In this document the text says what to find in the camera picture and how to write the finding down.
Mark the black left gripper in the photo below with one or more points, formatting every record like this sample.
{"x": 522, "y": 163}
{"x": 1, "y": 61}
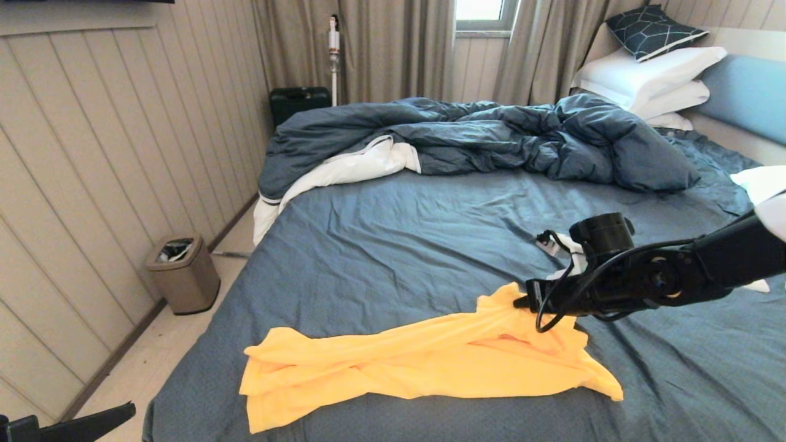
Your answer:
{"x": 18, "y": 430}

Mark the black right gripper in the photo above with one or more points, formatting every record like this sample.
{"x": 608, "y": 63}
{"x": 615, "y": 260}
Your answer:
{"x": 608, "y": 288}

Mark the yellow t-shirt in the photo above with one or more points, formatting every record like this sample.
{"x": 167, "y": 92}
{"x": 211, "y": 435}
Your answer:
{"x": 399, "y": 362}

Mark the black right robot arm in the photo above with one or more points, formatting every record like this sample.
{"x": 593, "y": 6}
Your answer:
{"x": 731, "y": 258}

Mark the blue bed sheet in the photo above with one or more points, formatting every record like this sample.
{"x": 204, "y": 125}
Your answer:
{"x": 430, "y": 209}

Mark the crumpled dark blue duvet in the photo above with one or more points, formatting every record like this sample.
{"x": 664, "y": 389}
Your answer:
{"x": 491, "y": 134}

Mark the brown trash bin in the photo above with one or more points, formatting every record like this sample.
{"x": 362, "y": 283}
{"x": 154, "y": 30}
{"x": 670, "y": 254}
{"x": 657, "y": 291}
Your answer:
{"x": 187, "y": 285}

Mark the crumpled bin bag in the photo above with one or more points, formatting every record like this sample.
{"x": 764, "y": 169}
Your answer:
{"x": 176, "y": 249}

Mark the grey metal rod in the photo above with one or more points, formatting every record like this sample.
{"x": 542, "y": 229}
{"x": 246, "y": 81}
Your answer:
{"x": 231, "y": 253}

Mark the white remote control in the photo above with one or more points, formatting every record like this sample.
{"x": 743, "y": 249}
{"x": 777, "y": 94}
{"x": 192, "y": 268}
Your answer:
{"x": 756, "y": 285}

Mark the beige curtain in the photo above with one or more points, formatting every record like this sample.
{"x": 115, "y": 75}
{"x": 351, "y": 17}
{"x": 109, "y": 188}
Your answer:
{"x": 393, "y": 49}
{"x": 540, "y": 49}

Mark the large white pillow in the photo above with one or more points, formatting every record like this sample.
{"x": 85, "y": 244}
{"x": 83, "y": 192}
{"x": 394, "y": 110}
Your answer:
{"x": 645, "y": 72}

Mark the dark patterned cushion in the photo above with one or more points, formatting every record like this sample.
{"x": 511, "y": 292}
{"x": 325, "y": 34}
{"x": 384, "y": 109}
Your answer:
{"x": 649, "y": 32}

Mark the dark green suitcase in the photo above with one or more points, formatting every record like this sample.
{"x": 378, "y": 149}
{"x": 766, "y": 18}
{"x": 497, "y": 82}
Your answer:
{"x": 298, "y": 103}

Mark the blue headboard pad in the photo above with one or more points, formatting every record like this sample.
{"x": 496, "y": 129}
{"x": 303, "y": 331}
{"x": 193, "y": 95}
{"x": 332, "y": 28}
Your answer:
{"x": 749, "y": 97}

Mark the white stick vacuum cleaner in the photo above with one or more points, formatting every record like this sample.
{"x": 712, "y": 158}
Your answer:
{"x": 333, "y": 42}

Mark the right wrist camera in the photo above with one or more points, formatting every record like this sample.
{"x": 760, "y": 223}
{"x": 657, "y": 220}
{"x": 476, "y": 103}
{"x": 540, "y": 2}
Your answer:
{"x": 552, "y": 242}

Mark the window with grey frame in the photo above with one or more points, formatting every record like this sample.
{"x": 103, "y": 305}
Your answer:
{"x": 482, "y": 10}

